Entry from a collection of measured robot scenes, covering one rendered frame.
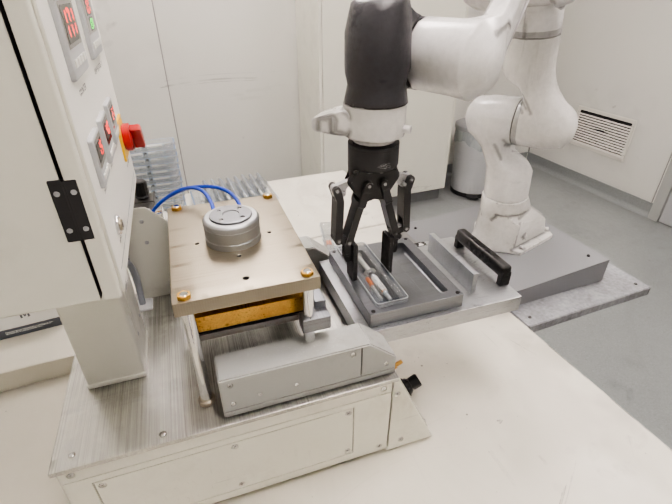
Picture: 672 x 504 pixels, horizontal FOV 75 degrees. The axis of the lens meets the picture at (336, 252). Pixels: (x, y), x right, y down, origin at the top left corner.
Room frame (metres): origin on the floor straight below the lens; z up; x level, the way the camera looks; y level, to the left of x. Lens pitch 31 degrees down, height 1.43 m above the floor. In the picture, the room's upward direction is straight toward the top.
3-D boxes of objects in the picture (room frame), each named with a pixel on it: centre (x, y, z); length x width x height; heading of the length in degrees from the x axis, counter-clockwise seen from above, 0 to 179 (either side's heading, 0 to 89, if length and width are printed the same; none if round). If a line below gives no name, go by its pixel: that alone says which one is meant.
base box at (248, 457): (0.58, 0.15, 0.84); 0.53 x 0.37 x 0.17; 109
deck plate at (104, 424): (0.55, 0.18, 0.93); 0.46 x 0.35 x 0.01; 109
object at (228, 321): (0.56, 0.15, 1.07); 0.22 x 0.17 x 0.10; 19
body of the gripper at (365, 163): (0.63, -0.06, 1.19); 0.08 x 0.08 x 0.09
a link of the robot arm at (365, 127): (0.64, -0.03, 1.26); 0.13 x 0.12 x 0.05; 19
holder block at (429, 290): (0.64, -0.10, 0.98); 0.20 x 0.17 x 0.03; 19
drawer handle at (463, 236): (0.70, -0.27, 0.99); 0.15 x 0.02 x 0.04; 19
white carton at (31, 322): (0.81, 0.69, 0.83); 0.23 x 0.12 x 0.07; 26
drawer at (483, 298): (0.66, -0.14, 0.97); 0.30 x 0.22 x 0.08; 109
